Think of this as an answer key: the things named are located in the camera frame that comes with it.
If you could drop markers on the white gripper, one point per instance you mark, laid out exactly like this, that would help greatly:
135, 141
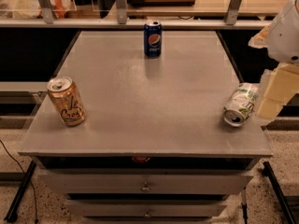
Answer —
285, 36

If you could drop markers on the green white tipped can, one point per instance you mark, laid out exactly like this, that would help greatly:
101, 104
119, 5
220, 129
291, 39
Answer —
240, 105

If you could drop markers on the blue Pepsi can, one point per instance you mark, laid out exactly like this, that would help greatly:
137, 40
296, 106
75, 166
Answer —
152, 39

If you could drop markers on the orange LaCroix can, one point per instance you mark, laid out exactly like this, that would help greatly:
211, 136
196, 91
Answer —
63, 93

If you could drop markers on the upper drawer with knob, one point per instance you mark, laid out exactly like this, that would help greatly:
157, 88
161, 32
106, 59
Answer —
213, 184

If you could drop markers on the drawer with knob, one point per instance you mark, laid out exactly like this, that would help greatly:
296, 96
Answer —
213, 184
145, 208

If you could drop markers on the grey drawer cabinet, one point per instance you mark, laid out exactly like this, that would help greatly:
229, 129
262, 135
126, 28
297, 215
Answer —
169, 109

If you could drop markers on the lower drawer with knob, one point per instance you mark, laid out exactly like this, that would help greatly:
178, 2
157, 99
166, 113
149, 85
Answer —
145, 208

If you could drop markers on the orange white plastic bag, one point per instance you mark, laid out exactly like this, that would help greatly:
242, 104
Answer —
30, 9

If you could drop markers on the right metal shelf bracket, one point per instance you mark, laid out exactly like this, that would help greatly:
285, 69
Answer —
232, 12

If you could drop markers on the metal shelf bracket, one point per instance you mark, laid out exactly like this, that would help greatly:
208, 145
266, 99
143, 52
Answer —
47, 12
232, 12
121, 11

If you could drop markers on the black right floor rail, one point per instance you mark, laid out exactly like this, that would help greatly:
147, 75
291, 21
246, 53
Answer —
289, 204

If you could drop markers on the black floor rail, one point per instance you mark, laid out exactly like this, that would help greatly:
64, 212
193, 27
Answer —
24, 178
289, 204

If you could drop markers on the middle metal shelf bracket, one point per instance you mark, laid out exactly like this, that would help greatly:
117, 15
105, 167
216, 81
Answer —
121, 11

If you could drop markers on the left metal shelf bracket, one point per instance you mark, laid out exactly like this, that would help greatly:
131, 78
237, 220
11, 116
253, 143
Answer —
47, 12

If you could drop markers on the black left floor rail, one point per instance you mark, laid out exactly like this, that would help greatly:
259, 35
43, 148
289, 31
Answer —
24, 178

